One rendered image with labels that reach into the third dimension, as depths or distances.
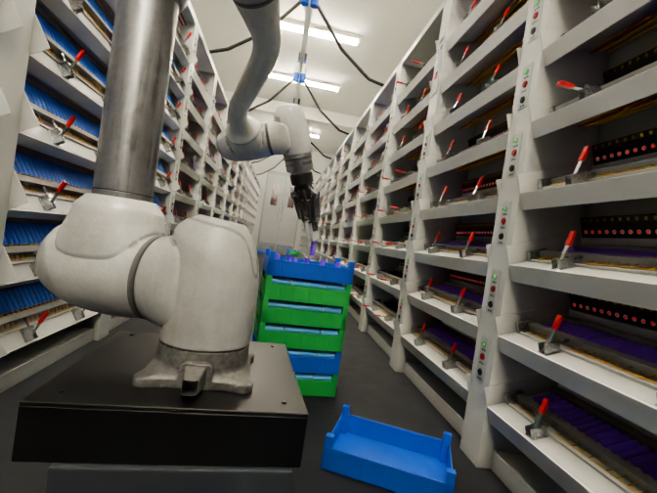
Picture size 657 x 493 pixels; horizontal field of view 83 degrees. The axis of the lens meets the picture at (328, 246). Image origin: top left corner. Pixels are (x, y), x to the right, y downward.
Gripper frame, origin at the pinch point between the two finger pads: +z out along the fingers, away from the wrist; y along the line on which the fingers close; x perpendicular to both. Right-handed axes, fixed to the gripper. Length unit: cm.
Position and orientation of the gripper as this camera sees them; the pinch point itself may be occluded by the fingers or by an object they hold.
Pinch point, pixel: (311, 230)
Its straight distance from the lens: 129.3
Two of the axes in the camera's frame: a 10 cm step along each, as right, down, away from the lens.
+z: 1.6, 9.4, 3.1
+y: 6.9, 1.1, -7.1
